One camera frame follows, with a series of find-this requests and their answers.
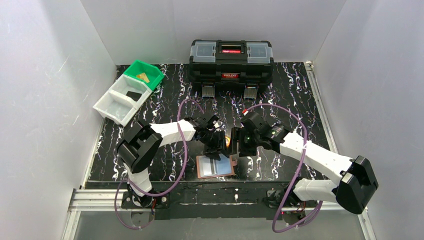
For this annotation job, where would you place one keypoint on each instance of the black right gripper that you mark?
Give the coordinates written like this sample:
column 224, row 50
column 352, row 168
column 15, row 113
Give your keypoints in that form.
column 238, row 145

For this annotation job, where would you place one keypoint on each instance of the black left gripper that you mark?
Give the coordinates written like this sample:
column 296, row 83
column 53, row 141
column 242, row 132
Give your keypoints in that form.
column 215, row 145

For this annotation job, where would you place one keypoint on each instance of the white striped credit card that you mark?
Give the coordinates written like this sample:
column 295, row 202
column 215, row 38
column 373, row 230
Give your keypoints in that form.
column 209, row 167

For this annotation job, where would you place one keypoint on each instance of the pink leather card holder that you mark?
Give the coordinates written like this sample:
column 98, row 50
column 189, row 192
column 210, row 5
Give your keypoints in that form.
column 225, row 168

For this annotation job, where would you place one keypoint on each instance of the black credit card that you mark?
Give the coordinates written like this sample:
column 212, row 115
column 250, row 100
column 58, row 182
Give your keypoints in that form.
column 135, row 96

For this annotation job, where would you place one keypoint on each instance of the orange credit card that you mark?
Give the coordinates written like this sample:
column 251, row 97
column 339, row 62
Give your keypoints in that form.
column 143, row 77

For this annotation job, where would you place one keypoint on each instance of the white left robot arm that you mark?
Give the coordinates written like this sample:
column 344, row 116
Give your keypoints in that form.
column 139, row 145

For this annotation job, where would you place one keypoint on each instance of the yellow tape measure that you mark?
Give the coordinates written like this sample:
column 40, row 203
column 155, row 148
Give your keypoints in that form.
column 228, row 141

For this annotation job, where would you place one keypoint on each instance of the black toolbox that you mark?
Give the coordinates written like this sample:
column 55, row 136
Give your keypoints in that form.
column 230, row 65

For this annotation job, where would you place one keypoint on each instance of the green plastic bin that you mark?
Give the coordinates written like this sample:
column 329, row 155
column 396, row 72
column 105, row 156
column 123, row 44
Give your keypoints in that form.
column 146, row 73

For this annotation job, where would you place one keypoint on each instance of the white bin near green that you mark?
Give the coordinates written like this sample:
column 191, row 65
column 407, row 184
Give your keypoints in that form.
column 131, row 89

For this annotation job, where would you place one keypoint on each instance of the white bin front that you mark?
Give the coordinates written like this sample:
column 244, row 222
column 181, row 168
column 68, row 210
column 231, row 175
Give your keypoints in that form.
column 116, row 107

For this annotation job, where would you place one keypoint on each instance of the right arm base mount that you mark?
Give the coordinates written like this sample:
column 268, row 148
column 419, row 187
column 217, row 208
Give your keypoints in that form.
column 273, row 199

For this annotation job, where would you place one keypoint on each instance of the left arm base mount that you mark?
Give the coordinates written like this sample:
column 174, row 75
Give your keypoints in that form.
column 145, row 200

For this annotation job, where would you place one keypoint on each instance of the aluminium frame rail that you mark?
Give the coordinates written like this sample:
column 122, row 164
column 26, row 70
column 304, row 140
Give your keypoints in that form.
column 200, row 201

